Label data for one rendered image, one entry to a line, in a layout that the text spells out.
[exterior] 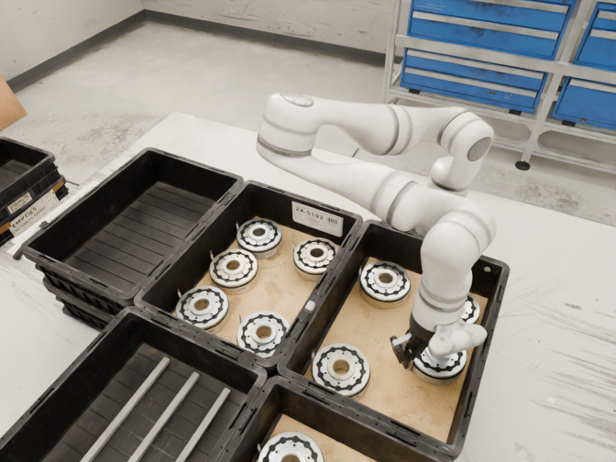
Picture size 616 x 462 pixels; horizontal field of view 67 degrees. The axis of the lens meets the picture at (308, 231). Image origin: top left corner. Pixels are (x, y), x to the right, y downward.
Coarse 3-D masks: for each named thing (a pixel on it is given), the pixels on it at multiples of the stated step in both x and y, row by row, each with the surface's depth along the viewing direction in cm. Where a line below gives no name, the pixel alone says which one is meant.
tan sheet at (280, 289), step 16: (288, 240) 108; (272, 256) 105; (288, 256) 105; (208, 272) 102; (272, 272) 101; (288, 272) 101; (256, 288) 98; (272, 288) 98; (288, 288) 98; (304, 288) 98; (240, 304) 95; (256, 304) 95; (272, 304) 95; (288, 304) 95; (288, 320) 93; (224, 336) 90
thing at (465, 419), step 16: (368, 224) 97; (384, 224) 97; (352, 240) 94; (480, 256) 91; (336, 272) 88; (320, 304) 83; (496, 304) 82; (304, 320) 81; (496, 320) 80; (288, 352) 76; (480, 352) 76; (480, 368) 74; (304, 384) 72; (320, 384) 72; (336, 400) 71; (352, 400) 70; (368, 416) 69; (384, 416) 69; (464, 416) 70; (400, 432) 67; (416, 432) 67; (464, 432) 67; (448, 448) 65
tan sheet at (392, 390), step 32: (416, 288) 98; (352, 320) 92; (384, 320) 92; (480, 320) 92; (384, 352) 87; (384, 384) 83; (416, 384) 83; (448, 384) 83; (416, 416) 79; (448, 416) 79
